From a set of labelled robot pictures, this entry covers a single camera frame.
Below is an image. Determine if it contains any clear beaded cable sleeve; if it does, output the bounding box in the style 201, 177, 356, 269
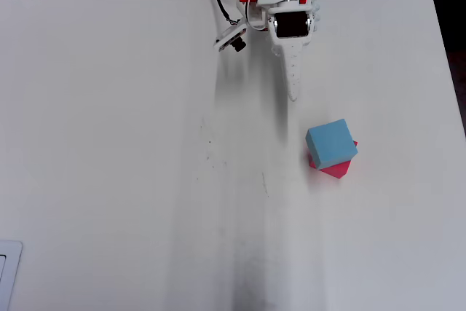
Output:
307, 0, 322, 34

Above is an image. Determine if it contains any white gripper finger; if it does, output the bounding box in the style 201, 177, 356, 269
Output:
278, 42, 310, 103

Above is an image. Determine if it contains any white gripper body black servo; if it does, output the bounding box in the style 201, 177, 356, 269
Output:
266, 7, 317, 49

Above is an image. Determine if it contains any red foam cube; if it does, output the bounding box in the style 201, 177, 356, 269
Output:
308, 140, 360, 180

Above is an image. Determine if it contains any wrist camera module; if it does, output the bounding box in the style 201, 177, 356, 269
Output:
213, 21, 248, 53

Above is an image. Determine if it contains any ridged translucent gripper finger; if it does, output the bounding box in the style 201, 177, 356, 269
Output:
268, 30, 284, 58

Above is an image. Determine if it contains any silver laptop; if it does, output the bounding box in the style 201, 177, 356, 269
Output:
0, 240, 23, 311

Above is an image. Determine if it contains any blue foam cube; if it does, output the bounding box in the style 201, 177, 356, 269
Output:
304, 118, 360, 171

